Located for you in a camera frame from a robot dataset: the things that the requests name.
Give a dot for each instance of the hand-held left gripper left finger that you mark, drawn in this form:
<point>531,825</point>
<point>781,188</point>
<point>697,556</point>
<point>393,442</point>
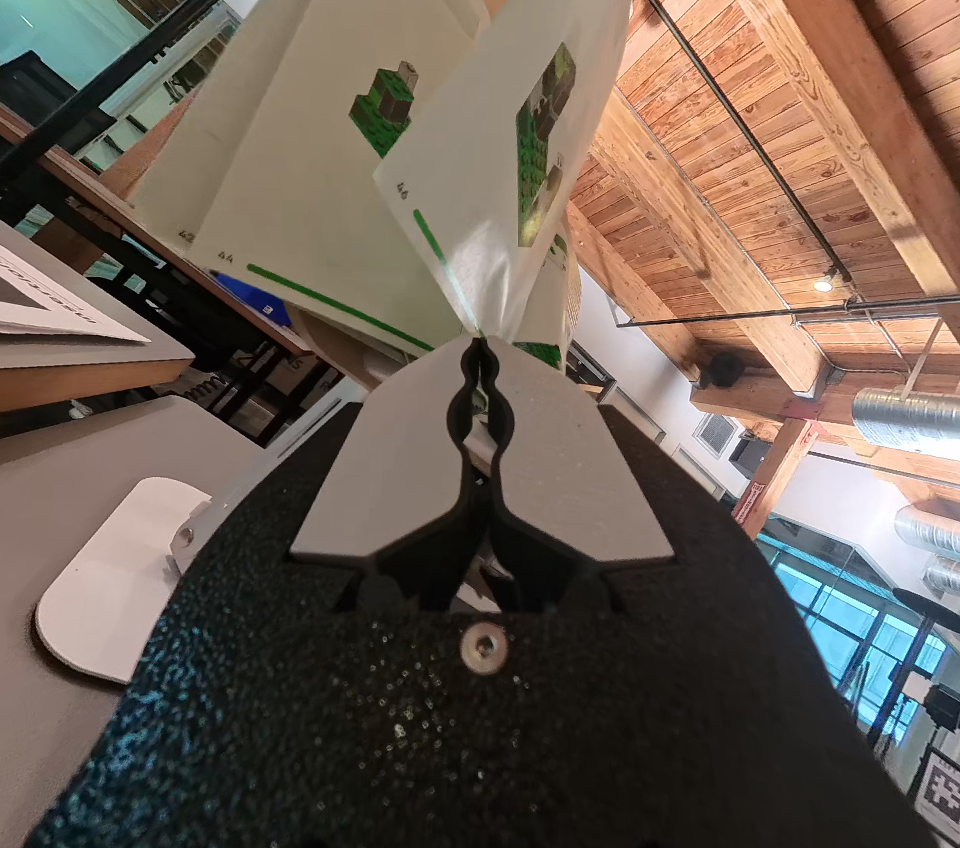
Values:
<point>390,473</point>

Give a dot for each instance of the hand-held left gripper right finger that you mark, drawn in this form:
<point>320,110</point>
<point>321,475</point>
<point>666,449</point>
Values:
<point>577,488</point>

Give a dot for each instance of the brick instruction booklet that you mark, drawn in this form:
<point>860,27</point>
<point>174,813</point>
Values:
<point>315,188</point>

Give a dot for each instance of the round black speaker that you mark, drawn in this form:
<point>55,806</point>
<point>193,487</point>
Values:
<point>724,370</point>

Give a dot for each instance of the metal conduit pipe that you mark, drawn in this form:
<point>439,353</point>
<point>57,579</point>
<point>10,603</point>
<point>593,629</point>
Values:
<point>750,317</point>

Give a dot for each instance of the white rounded mat board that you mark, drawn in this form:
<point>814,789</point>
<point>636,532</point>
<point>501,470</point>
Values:
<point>112,578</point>

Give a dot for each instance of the ceiling spotlight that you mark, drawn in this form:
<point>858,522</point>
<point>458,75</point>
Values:
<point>825,280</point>

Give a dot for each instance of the white printed paper sheet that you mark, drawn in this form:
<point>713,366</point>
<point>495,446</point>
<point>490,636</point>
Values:
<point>45,323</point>

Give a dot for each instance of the long wooden table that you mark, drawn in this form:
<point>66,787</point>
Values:
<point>112,201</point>

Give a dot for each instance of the black ceiling pipe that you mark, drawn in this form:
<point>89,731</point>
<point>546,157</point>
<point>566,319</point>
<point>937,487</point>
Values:
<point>742,128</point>

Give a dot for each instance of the black-white marker tag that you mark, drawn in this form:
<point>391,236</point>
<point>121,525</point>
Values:
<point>941,792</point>

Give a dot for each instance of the black metal bar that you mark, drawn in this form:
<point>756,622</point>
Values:
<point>150,45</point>

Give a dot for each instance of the white wall vent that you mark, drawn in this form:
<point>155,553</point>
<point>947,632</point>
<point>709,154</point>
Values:
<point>716,434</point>

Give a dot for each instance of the wooden post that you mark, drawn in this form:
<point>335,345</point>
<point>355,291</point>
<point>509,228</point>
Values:
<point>776,480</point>

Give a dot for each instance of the silver metal duct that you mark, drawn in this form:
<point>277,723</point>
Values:
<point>930,533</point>
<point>907,420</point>

